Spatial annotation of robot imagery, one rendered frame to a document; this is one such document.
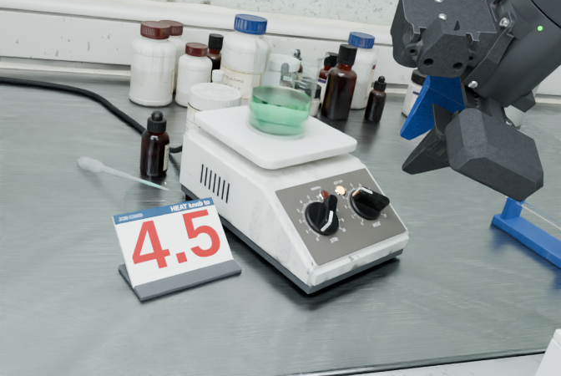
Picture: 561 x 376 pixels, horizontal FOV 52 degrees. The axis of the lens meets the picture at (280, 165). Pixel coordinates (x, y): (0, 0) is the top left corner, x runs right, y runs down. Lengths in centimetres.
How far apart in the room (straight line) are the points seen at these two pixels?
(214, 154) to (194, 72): 30
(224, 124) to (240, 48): 29
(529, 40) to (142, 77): 55
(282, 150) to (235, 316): 15
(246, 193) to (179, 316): 12
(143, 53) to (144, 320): 45
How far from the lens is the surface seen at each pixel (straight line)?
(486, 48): 39
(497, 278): 58
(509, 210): 67
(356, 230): 51
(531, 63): 40
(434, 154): 44
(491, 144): 36
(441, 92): 47
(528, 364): 49
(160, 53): 80
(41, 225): 54
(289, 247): 47
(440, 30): 35
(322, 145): 53
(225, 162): 52
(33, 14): 92
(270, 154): 49
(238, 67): 82
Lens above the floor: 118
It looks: 24 degrees down
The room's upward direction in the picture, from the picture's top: 10 degrees clockwise
